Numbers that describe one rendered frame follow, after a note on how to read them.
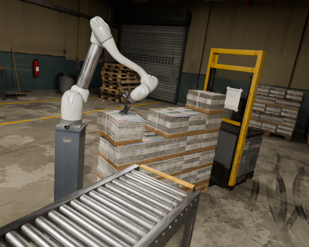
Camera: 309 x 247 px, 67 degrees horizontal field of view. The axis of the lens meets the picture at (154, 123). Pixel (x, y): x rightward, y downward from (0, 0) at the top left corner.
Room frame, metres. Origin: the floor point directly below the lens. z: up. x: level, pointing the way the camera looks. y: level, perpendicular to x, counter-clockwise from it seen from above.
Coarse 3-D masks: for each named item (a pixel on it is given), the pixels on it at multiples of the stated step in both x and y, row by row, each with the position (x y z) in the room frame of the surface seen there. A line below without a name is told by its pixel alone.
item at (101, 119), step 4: (100, 112) 2.12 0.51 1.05; (104, 112) 2.06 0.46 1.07; (108, 112) 2.08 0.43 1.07; (116, 112) 2.12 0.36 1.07; (100, 116) 2.12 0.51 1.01; (104, 116) 2.05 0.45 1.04; (100, 120) 2.11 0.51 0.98; (104, 120) 2.05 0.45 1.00; (100, 124) 2.09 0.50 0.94; (104, 124) 2.04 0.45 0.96; (100, 128) 2.09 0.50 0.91
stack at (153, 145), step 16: (112, 144) 1.98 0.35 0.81; (128, 144) 1.98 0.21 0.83; (144, 144) 2.06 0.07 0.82; (160, 144) 2.21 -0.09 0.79; (176, 144) 2.36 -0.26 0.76; (192, 144) 2.54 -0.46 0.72; (112, 160) 1.96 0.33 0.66; (128, 160) 1.96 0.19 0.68; (160, 160) 2.25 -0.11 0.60; (176, 160) 2.37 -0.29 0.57; (192, 160) 2.57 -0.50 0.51; (176, 176) 2.41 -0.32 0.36; (192, 176) 2.59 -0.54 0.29
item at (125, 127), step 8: (112, 120) 1.95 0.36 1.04; (120, 120) 1.90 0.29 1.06; (128, 120) 1.94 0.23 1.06; (136, 120) 1.99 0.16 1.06; (144, 120) 2.05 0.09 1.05; (112, 128) 1.93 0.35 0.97; (120, 128) 1.89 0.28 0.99; (128, 128) 1.94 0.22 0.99; (136, 128) 2.01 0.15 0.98; (112, 136) 1.92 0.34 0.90; (120, 136) 1.91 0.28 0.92; (128, 136) 1.96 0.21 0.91; (136, 136) 2.02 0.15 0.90
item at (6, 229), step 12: (132, 168) 1.57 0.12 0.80; (108, 180) 1.35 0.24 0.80; (84, 192) 1.19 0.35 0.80; (60, 204) 1.05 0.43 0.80; (24, 216) 0.93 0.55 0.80; (36, 216) 0.94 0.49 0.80; (0, 228) 0.84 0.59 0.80; (12, 228) 0.84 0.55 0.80; (36, 228) 0.93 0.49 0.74; (0, 240) 0.80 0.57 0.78
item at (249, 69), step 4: (212, 64) 3.38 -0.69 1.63; (216, 64) 3.33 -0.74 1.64; (220, 64) 3.29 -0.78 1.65; (220, 68) 3.28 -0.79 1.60; (224, 68) 3.23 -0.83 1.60; (228, 68) 3.18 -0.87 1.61; (232, 68) 3.14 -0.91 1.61; (236, 68) 3.09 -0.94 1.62; (240, 68) 3.05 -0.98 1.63; (244, 68) 3.01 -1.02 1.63; (248, 68) 2.97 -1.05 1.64; (252, 68) 2.94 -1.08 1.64; (252, 72) 2.93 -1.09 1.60
